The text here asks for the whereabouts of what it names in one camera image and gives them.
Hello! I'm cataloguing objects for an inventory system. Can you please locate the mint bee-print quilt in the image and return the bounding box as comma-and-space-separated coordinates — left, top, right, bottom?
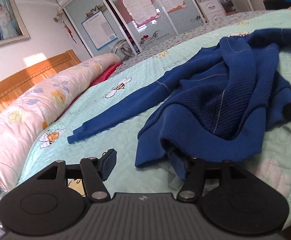
19, 10, 291, 226

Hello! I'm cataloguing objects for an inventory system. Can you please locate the black sofa chair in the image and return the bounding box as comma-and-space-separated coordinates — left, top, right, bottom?
263, 0, 291, 10

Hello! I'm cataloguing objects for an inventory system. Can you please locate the blue knit sweater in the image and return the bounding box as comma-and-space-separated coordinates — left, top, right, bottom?
67, 28, 291, 167

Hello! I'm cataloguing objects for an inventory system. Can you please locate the white electric fan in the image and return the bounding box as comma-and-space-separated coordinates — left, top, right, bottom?
112, 40, 135, 61

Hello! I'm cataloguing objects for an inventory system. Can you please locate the wooden headboard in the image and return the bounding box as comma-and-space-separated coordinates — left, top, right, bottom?
0, 50, 81, 114

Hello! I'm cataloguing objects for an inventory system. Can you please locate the rolled floral duvet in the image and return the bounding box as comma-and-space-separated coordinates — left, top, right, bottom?
0, 53, 121, 191

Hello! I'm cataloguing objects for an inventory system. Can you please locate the red pillow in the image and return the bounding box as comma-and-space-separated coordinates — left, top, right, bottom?
89, 62, 123, 87

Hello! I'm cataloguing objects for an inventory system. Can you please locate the white drawer cabinet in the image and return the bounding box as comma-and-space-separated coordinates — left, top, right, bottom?
199, 0, 226, 22

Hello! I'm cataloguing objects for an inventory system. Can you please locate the sliding glass wardrobe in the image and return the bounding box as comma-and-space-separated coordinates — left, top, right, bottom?
56, 0, 205, 56

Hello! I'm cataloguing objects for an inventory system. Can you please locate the framed wedding photo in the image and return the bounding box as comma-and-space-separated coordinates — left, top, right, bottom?
0, 0, 30, 47

